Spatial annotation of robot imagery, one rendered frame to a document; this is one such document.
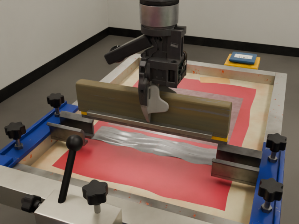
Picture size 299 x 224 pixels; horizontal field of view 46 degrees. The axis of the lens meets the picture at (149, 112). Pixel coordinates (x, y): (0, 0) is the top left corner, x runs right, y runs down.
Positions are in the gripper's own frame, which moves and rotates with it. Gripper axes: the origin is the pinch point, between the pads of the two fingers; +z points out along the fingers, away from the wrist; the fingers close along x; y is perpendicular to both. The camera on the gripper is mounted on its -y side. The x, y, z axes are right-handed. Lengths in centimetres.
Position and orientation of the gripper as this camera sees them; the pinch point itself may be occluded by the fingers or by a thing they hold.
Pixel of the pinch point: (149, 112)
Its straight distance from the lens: 79.1
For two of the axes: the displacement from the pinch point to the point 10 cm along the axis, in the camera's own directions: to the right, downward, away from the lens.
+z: 0.1, 8.7, 4.9
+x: 3.6, -4.6, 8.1
